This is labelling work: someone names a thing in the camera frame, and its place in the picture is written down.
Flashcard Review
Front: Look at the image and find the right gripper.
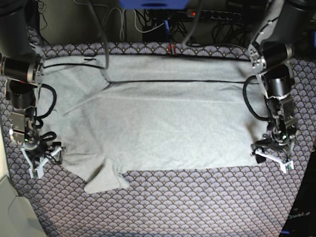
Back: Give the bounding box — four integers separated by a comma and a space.
9, 107, 66, 165

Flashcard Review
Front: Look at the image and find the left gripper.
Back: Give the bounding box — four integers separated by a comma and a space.
251, 97, 298, 163

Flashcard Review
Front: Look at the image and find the light grey T-shirt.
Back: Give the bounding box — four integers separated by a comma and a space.
42, 55, 267, 194

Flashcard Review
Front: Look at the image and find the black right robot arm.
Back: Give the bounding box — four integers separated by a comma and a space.
0, 0, 64, 165

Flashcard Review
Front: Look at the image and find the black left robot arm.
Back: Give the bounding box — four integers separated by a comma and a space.
242, 0, 316, 169

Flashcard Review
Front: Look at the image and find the fan-patterned grey tablecloth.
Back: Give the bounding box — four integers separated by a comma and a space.
0, 57, 316, 237

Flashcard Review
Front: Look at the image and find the red table clamp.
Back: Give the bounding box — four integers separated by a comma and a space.
167, 44, 177, 56

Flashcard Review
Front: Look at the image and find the black power strip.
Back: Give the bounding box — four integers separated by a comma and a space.
183, 9, 242, 22

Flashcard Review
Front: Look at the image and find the black power adapter box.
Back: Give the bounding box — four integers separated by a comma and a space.
142, 26, 167, 42

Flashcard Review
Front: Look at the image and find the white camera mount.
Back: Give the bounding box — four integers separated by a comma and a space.
20, 147, 54, 179
265, 139, 294, 174

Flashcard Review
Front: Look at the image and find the white cable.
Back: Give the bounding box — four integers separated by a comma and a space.
98, 6, 164, 40

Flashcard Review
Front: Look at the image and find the blue mount plate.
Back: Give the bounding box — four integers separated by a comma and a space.
119, 0, 189, 9

